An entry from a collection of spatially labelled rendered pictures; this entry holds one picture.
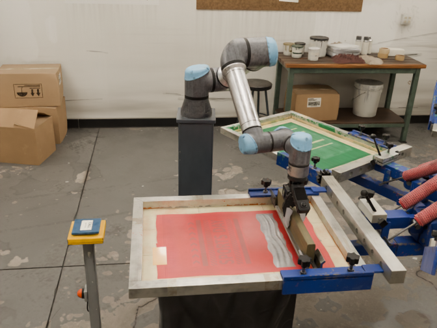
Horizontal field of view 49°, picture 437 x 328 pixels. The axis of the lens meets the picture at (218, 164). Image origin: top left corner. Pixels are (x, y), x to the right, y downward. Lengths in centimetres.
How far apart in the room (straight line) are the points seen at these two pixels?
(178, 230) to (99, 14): 378
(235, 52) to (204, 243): 72
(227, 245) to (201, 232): 13
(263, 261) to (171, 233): 37
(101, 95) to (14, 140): 119
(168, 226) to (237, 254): 32
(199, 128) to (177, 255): 77
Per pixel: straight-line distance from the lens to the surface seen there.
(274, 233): 186
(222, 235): 184
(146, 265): 169
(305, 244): 167
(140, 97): 553
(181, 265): 168
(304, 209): 170
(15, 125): 479
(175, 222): 191
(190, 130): 230
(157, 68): 544
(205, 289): 156
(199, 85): 226
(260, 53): 192
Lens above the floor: 196
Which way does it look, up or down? 25 degrees down
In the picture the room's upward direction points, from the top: 2 degrees clockwise
